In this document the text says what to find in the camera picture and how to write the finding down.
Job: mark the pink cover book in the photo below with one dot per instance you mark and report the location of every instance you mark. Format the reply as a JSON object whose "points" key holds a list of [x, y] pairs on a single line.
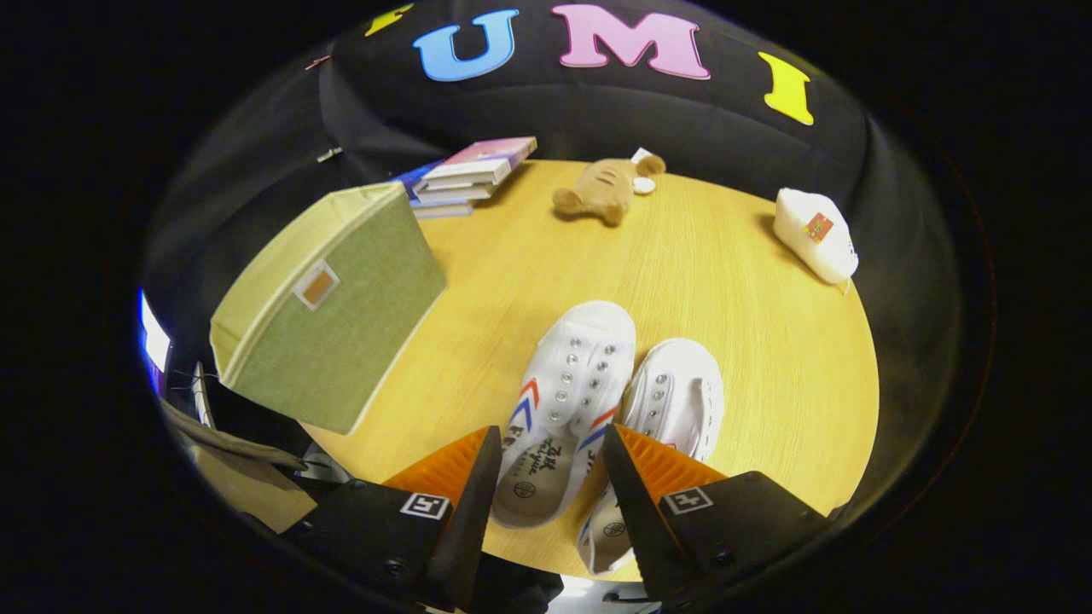
{"points": [[486, 153]]}

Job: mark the computer monitor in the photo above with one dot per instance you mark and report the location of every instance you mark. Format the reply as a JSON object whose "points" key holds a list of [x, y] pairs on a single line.
{"points": [[153, 337]]}

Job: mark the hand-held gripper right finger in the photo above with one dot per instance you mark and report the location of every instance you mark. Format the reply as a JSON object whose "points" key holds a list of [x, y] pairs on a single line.
{"points": [[636, 520]]}

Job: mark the blue cover book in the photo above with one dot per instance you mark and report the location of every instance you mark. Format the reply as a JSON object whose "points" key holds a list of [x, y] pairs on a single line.
{"points": [[422, 177]]}

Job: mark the white thin book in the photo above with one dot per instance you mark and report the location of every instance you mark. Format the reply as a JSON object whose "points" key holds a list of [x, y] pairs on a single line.
{"points": [[456, 193]]}

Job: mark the white canvas shoe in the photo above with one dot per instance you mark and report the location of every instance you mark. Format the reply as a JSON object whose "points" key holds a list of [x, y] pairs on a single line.
{"points": [[572, 375], [682, 392]]}

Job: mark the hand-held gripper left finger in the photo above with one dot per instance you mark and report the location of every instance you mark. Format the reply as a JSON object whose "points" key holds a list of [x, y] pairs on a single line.
{"points": [[465, 512]]}

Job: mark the white clothes peg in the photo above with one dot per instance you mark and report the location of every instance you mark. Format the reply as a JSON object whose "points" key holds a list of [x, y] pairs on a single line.
{"points": [[330, 154]]}

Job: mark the white plush toy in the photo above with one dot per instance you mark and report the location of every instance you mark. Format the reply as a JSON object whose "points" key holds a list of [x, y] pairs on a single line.
{"points": [[810, 247]]}

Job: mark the green fabric storage box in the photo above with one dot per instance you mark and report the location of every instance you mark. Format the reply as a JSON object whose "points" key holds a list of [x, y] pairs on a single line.
{"points": [[358, 324]]}

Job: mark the brown plush toy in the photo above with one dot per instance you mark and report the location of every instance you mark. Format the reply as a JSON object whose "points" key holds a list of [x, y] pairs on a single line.
{"points": [[597, 192]]}

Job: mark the pink clothes peg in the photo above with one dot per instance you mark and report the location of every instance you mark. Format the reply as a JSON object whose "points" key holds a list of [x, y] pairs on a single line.
{"points": [[318, 61]]}

